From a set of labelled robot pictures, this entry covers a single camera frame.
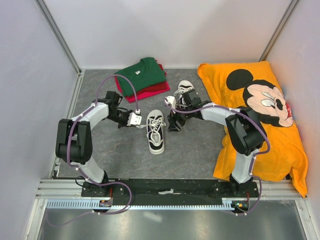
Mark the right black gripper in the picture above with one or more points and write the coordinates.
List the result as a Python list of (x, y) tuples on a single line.
[(172, 119)]

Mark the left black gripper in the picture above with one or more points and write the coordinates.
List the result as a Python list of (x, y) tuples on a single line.
[(125, 124)]

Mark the white shoelace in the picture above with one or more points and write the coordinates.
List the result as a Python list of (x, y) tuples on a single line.
[(153, 123)]

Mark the black white sneaker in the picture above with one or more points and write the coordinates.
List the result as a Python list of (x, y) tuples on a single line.
[(155, 138), (183, 87)]

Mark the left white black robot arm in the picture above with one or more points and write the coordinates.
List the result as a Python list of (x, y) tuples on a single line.
[(74, 141)]

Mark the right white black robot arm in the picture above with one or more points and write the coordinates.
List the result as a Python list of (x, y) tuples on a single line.
[(243, 127)]

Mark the pink folded t-shirt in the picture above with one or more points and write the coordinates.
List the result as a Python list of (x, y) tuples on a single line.
[(145, 94)]

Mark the black white sneaker tied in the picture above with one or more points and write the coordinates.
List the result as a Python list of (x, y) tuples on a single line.
[(183, 87)]

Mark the dark red folded t-shirt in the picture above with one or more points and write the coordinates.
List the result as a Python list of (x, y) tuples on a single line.
[(160, 87)]

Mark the green folded t-shirt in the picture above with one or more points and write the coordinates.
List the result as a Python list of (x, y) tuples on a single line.
[(140, 76)]

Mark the white tape scrap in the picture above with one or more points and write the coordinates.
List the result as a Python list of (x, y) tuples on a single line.
[(169, 192)]

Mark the orange Mickey Mouse pillow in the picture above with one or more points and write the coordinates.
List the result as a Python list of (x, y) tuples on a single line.
[(254, 85)]

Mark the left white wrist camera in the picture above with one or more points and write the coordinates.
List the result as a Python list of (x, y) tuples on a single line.
[(134, 119)]

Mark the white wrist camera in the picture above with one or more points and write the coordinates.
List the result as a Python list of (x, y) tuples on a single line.
[(170, 101), (134, 119)]

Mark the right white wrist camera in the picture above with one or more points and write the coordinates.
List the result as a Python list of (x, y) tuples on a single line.
[(170, 101)]

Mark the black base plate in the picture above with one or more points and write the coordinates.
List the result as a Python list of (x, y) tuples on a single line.
[(185, 192)]

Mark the grey slotted cable duct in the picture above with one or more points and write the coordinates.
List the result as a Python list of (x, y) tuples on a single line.
[(146, 204)]

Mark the right aluminium corner post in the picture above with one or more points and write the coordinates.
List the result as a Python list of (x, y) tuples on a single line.
[(279, 29)]

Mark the aluminium corner post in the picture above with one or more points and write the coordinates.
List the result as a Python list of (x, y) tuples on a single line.
[(58, 34), (279, 29)]

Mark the left aluminium corner post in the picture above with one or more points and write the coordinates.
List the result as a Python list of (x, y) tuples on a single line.
[(58, 34)]

